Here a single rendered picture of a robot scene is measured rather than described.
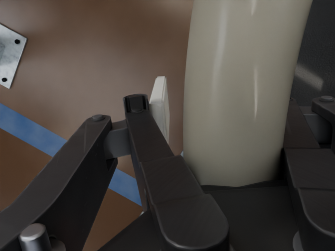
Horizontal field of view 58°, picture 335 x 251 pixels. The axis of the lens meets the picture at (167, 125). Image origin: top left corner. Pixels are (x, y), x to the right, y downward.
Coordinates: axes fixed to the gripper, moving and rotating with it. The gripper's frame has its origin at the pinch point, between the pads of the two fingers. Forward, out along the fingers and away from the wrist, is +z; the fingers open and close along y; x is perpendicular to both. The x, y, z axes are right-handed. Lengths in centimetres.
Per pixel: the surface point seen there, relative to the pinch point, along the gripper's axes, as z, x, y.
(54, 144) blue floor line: 87, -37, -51
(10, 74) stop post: 88, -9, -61
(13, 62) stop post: 88, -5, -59
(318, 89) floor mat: 79, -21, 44
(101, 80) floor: 86, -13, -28
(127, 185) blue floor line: 85, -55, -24
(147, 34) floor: 85, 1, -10
